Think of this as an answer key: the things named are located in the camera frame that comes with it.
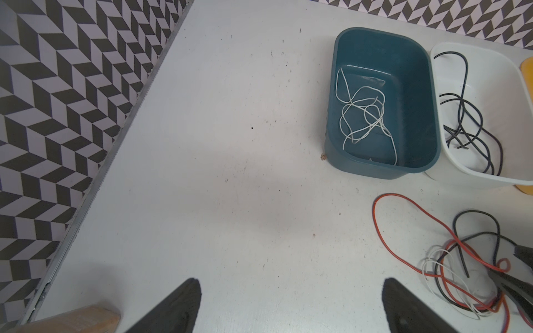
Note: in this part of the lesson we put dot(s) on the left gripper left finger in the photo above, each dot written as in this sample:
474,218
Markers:
176,313

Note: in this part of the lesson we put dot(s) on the white plastic bin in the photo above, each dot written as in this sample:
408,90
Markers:
485,118

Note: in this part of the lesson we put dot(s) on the dark teal plastic bin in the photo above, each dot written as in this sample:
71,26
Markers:
382,111

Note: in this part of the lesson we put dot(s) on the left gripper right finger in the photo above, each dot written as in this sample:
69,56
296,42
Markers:
406,313

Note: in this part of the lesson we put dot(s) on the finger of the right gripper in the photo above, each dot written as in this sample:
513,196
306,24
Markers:
518,291
525,255

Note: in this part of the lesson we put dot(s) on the yellow plastic bin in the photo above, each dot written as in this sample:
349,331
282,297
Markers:
526,69

